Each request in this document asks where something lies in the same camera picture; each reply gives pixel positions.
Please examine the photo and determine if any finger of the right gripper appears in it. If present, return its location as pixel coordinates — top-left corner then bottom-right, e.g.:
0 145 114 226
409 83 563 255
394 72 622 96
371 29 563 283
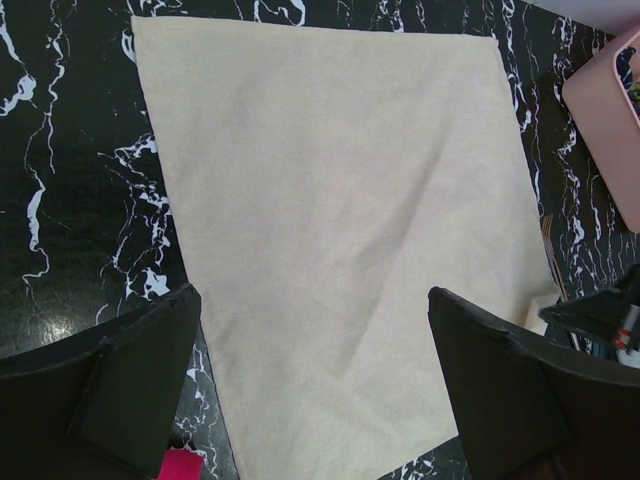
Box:
539 272 639 345

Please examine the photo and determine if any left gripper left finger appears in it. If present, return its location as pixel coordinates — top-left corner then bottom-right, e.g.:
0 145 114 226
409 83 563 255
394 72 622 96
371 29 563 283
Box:
1 284 201 479

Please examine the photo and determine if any beige cloth napkin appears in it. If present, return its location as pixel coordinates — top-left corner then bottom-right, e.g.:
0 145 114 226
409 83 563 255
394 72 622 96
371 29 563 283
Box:
132 16 555 479

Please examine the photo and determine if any pink divided tray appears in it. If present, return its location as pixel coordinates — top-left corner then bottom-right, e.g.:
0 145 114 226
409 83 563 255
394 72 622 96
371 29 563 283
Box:
562 25 639 233

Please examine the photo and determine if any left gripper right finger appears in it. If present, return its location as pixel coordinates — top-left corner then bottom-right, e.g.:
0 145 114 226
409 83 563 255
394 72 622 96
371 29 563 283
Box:
428 287 639 479

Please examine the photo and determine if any blue patterned rolled sock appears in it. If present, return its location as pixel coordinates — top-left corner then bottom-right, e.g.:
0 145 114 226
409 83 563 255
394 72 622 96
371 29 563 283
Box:
616 46 639 116

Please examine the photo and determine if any red folded cloth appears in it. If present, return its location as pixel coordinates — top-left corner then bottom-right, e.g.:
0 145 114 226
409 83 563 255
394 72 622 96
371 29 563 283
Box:
157 449 204 480

